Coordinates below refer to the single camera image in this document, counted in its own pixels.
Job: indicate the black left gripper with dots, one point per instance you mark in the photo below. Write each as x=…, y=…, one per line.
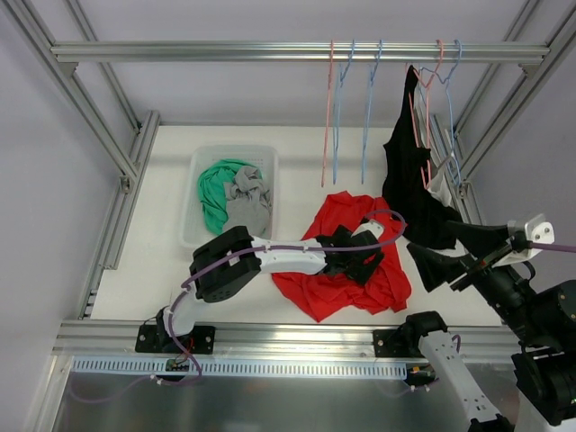
x=360, y=268

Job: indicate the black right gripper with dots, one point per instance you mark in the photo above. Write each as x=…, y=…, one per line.
x=479, y=265

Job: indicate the red tank top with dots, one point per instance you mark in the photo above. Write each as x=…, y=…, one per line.
x=320, y=296

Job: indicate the black tank top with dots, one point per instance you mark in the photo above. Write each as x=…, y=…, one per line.
x=403, y=188

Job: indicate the grey tank top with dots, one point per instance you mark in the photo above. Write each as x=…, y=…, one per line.
x=248, y=202

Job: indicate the green tank top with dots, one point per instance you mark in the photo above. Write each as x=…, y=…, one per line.
x=211, y=192

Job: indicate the pink wire hanger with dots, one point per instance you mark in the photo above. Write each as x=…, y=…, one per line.
x=328, y=115
x=422, y=123

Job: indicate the blue wire hanger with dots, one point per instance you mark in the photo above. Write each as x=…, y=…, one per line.
x=452, y=161
x=342, y=70
x=372, y=70

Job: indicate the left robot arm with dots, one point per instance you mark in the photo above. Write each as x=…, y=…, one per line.
x=223, y=266

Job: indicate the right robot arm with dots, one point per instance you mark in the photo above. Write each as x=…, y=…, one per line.
x=543, y=323

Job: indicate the white tank top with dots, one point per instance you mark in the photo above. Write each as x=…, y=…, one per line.
x=443, y=191

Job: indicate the white plastic basket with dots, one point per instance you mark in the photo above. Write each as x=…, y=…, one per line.
x=193, y=232

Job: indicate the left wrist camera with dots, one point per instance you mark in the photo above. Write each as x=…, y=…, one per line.
x=371, y=229

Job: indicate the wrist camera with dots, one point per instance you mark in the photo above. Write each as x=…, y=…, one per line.
x=371, y=229
x=522, y=234

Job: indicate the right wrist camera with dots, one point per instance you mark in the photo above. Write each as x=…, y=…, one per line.
x=522, y=234

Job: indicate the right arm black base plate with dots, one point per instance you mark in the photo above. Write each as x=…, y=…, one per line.
x=387, y=346

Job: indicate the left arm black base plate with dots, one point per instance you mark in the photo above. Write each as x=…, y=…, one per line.
x=153, y=339

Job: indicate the white slotted cable duct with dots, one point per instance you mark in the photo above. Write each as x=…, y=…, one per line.
x=240, y=368

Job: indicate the aluminium frame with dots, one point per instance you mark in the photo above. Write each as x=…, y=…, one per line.
x=103, y=104

